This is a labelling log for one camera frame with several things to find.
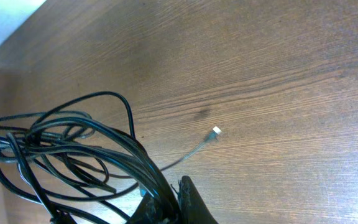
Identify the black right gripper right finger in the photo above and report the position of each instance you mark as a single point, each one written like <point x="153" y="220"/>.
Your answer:
<point x="193" y="209"/>

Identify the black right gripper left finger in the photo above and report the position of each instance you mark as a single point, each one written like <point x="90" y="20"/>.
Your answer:
<point x="148" y="212"/>

